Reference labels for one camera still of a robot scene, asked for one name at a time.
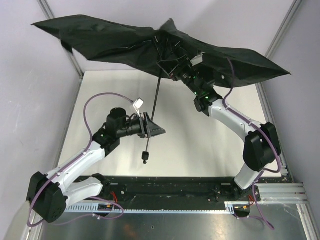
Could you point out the aluminium frame side rail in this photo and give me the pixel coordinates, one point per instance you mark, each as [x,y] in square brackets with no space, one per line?
[283,189]

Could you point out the left aluminium frame post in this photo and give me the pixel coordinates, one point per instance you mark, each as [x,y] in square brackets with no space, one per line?
[49,14]

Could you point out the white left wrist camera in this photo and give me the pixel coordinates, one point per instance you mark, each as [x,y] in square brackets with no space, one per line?
[137,104]

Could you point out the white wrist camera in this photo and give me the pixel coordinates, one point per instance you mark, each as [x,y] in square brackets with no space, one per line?
[137,104]
[197,59]

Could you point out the grey slotted cable duct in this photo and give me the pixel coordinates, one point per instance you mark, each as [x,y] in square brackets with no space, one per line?
[98,207]

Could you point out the aluminium frame post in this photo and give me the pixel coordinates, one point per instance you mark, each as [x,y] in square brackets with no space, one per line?
[284,27]
[49,14]

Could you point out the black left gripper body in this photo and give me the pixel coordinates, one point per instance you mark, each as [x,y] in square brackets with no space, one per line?
[144,125]

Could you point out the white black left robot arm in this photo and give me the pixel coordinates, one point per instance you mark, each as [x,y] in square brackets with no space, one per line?
[50,194]

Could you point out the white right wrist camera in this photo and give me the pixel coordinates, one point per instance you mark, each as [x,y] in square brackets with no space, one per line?
[197,59]

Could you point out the right aluminium frame post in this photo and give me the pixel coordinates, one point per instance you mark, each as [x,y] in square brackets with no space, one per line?
[284,27]

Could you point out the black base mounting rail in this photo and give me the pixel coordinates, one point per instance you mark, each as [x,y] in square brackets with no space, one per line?
[182,193]

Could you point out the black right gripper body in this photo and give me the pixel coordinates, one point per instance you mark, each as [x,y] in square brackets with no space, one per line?
[172,69]

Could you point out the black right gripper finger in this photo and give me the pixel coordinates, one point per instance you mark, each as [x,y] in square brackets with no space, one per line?
[183,61]
[170,67]

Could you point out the black folding umbrella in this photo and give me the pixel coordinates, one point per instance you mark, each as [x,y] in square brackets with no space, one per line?
[99,40]

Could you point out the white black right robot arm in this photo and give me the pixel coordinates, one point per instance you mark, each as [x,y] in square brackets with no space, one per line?
[261,141]

